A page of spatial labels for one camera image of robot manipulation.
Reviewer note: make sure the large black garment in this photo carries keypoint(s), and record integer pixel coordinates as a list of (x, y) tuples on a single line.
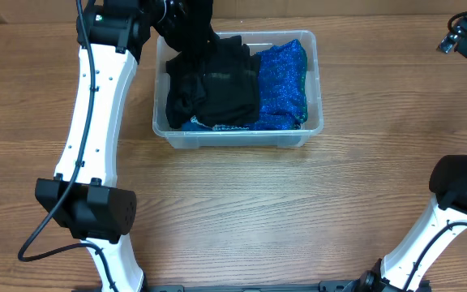
[(231, 83)]

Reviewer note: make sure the blue denim jeans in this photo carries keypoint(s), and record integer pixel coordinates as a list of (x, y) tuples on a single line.
[(196, 125)]

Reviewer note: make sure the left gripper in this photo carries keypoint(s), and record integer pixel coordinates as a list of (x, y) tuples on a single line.
[(198, 31)]

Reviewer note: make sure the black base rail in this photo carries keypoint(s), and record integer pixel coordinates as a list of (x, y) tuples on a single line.
[(323, 286)]

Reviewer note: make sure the clear plastic storage bin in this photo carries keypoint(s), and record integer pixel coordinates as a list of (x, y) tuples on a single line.
[(257, 41)]

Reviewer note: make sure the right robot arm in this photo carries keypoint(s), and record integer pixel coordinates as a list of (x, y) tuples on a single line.
[(444, 218)]

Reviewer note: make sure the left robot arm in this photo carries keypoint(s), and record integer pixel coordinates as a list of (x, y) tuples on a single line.
[(83, 196)]

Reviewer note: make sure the sparkly blue garment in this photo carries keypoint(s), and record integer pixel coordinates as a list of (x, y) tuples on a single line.
[(282, 81)]

